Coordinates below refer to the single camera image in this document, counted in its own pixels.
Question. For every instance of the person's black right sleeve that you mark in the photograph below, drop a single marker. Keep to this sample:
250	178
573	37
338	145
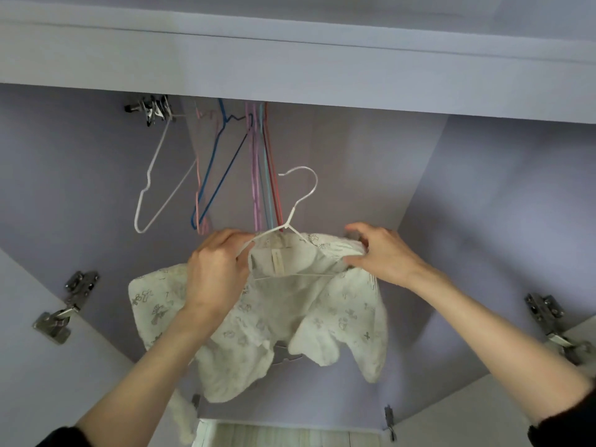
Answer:
568	423

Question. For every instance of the grey wardrobe shelf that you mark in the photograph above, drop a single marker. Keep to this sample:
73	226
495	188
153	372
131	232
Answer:
279	65

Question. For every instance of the person's left hand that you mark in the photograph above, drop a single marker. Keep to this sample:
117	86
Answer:
219	279

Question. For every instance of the metal clip hanger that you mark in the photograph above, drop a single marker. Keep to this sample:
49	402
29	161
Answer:
154	109

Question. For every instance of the person's black left sleeve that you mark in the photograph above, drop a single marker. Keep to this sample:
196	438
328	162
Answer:
65	437

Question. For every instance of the beige printed shirt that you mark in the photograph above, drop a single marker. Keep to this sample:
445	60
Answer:
326	321

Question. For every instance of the person's right hand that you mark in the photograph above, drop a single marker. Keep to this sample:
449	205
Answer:
391	260

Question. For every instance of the person's right forearm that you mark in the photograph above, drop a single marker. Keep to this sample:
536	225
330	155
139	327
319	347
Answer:
503	349

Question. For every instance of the metal door hinge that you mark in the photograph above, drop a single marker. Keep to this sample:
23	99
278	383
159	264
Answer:
389	421
549	321
65	307

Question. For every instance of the person's left forearm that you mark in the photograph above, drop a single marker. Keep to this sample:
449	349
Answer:
140	395

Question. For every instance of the grey wooden wardrobe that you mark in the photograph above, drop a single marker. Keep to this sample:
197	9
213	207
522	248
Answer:
372	181

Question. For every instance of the person's black sleeve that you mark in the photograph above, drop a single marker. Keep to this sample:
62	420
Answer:
65	437
568	423

